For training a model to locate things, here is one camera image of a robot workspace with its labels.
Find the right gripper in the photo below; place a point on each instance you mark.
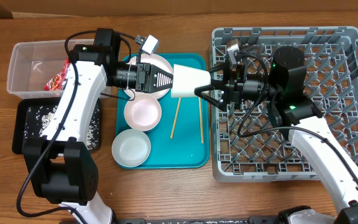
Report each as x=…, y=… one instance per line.
x=229, y=86

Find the wooden chopstick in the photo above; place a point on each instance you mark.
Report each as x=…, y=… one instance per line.
x=201, y=120
x=175, y=118

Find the red snack wrapper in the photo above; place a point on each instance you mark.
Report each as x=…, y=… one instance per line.
x=59, y=80

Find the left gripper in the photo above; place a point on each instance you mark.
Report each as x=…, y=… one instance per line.
x=151, y=86

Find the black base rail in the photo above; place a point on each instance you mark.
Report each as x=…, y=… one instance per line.
x=299, y=214

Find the large white plate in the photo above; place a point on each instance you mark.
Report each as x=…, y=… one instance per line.
x=153, y=59

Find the white bowl with food residue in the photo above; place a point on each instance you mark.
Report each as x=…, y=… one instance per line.
x=143, y=113

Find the shallow grey-white bowl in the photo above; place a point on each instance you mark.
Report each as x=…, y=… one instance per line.
x=131, y=148

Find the small white cup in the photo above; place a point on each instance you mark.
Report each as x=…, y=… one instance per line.
x=187, y=79

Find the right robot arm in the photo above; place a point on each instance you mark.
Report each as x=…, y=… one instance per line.
x=292, y=112

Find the clear plastic waste bin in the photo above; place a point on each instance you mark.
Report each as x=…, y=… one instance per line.
x=32, y=66

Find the grey dishwasher rack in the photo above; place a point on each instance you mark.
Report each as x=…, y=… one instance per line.
x=245, y=148

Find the black food waste tray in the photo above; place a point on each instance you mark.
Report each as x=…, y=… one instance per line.
x=18, y=139

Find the teal serving tray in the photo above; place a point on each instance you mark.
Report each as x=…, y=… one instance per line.
x=185, y=150

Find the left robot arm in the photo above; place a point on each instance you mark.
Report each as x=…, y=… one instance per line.
x=60, y=166

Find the rice pile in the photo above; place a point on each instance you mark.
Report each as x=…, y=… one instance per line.
x=39, y=117

